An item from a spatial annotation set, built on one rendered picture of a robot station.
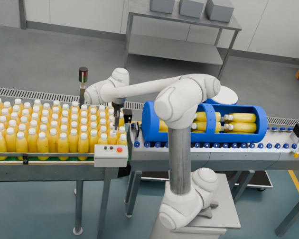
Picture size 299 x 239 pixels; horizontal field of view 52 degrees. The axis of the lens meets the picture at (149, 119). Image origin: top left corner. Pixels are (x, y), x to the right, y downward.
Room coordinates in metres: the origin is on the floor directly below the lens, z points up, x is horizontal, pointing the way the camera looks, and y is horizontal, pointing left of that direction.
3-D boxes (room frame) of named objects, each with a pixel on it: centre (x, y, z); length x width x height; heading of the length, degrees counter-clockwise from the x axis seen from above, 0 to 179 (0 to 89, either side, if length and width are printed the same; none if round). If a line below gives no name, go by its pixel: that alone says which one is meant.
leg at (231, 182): (2.01, -0.91, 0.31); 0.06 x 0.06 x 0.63; 17
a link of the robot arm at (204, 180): (1.11, -0.36, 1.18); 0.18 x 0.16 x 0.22; 146
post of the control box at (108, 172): (1.30, 0.18, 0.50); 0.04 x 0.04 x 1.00; 17
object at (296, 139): (2.03, -1.20, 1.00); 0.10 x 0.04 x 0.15; 17
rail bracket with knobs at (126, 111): (1.81, 0.18, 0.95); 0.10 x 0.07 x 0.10; 17
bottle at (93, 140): (1.42, 0.33, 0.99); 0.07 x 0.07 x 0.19
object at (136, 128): (1.64, 0.07, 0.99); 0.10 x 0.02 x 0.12; 17
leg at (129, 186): (1.72, 0.03, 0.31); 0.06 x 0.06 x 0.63; 17
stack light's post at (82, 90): (1.87, 0.55, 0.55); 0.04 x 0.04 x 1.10; 17
